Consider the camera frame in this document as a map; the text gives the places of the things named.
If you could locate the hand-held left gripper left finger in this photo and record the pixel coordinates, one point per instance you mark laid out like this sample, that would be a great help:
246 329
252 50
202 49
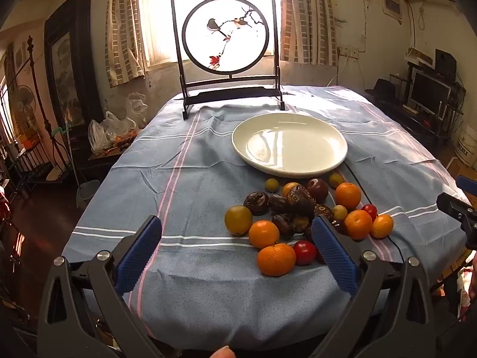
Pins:
138 253

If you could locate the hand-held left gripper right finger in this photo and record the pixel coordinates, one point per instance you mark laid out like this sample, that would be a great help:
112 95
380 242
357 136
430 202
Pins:
335 257

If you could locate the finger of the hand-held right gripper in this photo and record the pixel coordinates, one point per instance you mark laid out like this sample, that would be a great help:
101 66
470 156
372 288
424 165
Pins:
454 207
467 184

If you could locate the red tomato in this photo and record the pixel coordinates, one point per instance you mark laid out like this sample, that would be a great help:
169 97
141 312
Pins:
305 252
369 210

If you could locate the small yellow-green fruit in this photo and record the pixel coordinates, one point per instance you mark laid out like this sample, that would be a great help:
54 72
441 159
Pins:
340 212
272 185
335 179

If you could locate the small yellow-orange tangerine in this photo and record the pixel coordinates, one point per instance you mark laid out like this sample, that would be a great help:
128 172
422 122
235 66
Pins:
382 226

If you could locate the large dark brown water chestnut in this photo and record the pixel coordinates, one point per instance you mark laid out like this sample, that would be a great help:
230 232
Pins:
300 198

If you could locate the dark red plum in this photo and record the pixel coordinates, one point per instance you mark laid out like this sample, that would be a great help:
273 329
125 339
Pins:
317 189

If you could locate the small orange tangerine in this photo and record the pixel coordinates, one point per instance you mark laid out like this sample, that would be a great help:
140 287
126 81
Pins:
289 187

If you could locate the large yellow-green fruit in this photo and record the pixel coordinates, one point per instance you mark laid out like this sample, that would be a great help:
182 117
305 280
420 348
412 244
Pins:
238 220

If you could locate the white round plate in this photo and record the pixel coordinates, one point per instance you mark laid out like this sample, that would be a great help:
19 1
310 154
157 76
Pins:
290 145

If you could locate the person's left hand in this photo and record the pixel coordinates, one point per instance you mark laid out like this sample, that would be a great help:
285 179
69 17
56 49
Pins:
223 352

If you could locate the white bucket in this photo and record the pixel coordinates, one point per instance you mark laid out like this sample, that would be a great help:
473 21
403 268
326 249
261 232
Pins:
465 144

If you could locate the black media stand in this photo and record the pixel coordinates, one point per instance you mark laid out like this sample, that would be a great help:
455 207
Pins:
421 123

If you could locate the grey dustpan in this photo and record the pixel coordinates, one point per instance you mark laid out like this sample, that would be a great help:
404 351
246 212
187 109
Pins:
88 193

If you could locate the blue striped tablecloth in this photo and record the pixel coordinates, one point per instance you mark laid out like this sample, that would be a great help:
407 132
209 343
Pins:
208 291

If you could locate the floral cloth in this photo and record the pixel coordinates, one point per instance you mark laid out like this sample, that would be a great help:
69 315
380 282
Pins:
464 287

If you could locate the computer monitor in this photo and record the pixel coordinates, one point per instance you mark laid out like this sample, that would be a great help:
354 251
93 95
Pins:
428 91

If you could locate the black speaker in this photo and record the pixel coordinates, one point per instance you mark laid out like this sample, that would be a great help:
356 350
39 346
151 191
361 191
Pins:
445 62

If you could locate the clear plastic bag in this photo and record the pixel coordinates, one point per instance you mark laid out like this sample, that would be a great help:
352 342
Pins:
137 108
102 132

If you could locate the black hat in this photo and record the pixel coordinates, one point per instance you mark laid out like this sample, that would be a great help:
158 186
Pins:
384 88

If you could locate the round bird painting table screen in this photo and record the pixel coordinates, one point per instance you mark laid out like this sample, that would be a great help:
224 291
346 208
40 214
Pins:
227 93

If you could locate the dark metal coat stand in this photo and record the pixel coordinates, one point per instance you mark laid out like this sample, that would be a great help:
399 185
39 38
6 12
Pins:
39 97

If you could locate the standing fan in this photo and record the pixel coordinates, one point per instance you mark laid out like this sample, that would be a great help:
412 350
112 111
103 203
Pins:
23 100

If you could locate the dark framed painting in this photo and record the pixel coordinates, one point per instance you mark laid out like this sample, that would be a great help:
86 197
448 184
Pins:
70 71

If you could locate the checked beige curtain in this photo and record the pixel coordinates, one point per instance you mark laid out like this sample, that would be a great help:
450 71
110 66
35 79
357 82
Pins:
307 18
123 30

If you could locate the bright window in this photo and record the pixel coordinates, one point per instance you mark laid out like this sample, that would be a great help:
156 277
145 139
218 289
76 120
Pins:
160 15

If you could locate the white wall panel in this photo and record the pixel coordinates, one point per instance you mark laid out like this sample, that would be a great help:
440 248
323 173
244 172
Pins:
392 4

